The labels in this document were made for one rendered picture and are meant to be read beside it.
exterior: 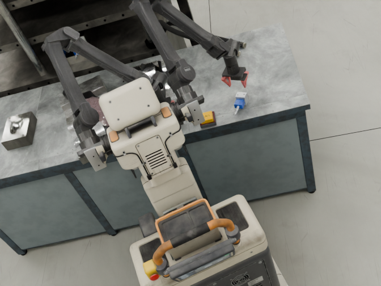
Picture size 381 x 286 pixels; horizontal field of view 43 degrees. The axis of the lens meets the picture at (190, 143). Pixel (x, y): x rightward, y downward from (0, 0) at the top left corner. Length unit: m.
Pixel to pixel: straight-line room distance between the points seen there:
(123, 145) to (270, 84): 0.97
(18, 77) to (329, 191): 2.10
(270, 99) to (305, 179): 0.67
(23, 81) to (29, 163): 0.78
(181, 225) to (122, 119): 0.48
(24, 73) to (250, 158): 1.62
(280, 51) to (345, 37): 1.40
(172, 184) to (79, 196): 0.88
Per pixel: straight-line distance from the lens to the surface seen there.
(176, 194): 2.20
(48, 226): 3.17
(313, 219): 2.95
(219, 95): 2.56
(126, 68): 2.20
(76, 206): 2.97
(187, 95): 1.96
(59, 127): 2.81
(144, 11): 2.08
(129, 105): 1.85
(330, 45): 4.00
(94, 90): 2.74
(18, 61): 3.58
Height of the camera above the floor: 2.49
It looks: 46 degrees down
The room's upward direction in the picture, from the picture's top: 22 degrees counter-clockwise
